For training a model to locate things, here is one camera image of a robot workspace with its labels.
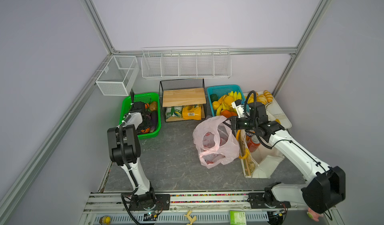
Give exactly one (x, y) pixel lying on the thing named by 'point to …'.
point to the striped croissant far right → (268, 95)
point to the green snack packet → (175, 111)
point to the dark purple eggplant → (154, 121)
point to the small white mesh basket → (119, 76)
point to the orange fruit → (227, 114)
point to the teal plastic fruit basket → (222, 90)
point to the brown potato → (153, 107)
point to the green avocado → (214, 97)
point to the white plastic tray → (275, 114)
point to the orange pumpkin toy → (145, 131)
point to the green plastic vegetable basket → (146, 98)
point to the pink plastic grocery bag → (215, 141)
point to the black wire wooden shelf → (190, 93)
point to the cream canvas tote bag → (260, 164)
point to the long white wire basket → (186, 62)
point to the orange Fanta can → (248, 135)
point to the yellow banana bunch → (223, 106)
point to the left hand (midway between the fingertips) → (146, 126)
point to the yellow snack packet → (192, 112)
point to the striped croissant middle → (262, 99)
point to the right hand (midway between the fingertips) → (223, 122)
